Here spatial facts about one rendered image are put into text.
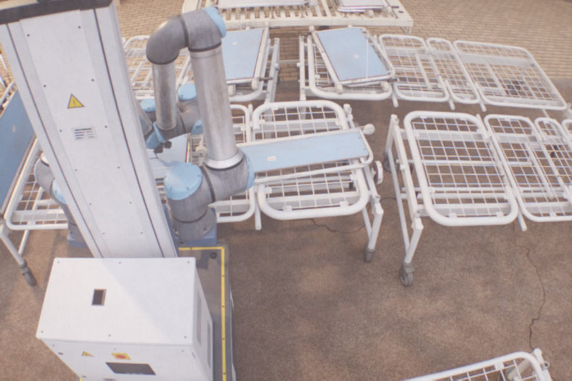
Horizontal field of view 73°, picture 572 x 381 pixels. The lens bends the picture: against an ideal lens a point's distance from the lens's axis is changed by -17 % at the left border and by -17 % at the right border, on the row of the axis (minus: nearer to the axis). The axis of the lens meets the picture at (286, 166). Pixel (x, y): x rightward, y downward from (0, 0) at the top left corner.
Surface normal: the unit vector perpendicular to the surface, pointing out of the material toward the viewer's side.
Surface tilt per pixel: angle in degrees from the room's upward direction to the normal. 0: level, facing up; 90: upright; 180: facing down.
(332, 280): 0
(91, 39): 90
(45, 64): 90
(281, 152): 1
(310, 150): 1
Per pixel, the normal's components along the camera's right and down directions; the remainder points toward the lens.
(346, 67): -0.09, -0.71
